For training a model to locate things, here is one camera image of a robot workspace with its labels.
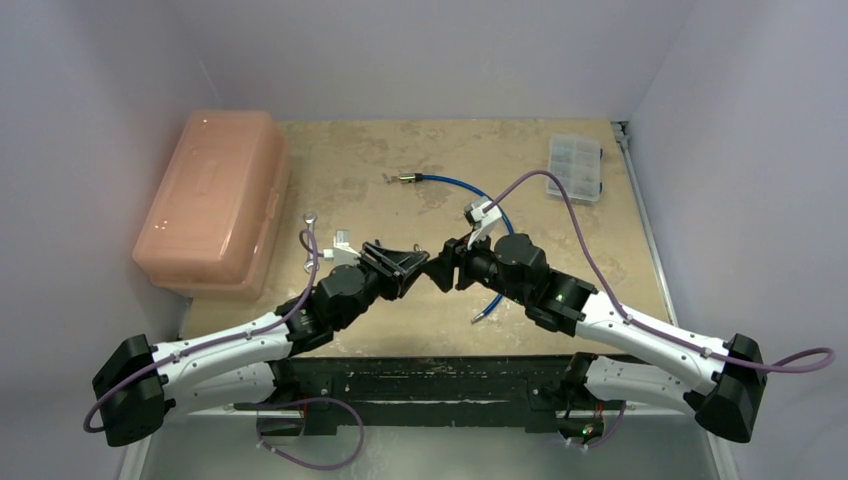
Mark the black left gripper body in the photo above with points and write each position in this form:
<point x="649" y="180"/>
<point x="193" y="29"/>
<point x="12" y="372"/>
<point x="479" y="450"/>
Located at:
<point x="376" y="285"/>

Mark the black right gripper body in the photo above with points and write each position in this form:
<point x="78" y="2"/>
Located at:
<point x="453" y="263"/>

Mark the silver key bunch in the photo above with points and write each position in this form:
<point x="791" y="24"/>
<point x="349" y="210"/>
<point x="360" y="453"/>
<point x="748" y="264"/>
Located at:
<point x="390" y="179"/>

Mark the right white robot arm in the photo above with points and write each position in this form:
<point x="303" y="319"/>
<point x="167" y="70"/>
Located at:
<point x="711" y="379"/>

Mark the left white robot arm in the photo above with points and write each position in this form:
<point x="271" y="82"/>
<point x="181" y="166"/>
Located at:
<point x="142" y="384"/>

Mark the silver open-end wrench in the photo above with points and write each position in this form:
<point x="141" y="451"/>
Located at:
<point x="313" y="254"/>

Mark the clear compartment screw box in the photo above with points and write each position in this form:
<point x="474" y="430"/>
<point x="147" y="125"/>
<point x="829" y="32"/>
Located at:
<point x="576" y="162"/>

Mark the pink translucent plastic toolbox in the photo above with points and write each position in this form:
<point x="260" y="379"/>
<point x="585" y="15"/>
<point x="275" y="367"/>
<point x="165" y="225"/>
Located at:
<point x="212" y="226"/>

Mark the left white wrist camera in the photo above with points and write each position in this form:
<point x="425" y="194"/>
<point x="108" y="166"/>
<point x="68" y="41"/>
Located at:
<point x="341" y="252"/>

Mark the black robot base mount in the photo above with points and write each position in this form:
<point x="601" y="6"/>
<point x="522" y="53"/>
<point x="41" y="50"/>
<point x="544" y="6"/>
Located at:
<point x="537" y="393"/>

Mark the aluminium frame rail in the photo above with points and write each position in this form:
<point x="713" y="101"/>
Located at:
<point x="722" y="456"/>

